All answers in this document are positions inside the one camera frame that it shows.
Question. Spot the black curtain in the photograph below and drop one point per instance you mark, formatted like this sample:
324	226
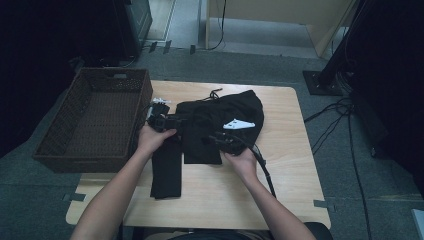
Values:
40	50
393	83

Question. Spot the person's right hand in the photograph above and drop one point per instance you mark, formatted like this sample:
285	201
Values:
245	165

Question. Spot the black pants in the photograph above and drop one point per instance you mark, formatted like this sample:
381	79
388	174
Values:
200	133

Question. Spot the person's left hand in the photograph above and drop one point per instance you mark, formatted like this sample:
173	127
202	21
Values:
150	140

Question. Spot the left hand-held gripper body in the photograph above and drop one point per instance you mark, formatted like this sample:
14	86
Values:
160	116

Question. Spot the black stand base plate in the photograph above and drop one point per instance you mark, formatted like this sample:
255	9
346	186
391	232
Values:
313	85

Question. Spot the dark floor tape piece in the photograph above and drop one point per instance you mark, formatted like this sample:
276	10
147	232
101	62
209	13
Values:
152	47
167	46
192	49

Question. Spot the black stand post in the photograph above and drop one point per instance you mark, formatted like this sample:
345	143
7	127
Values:
333	66

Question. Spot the white flat object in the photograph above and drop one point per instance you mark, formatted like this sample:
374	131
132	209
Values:
419	225

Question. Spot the black cabinet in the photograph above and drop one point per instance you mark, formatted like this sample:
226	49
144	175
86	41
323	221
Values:
133	26

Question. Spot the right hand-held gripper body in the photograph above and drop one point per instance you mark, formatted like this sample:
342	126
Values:
238	143

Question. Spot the brown wicker basket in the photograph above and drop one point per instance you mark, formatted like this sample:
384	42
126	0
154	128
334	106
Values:
100	120

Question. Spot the grey floor tape strip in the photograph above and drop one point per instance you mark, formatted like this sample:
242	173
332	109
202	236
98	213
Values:
75	197
323	204

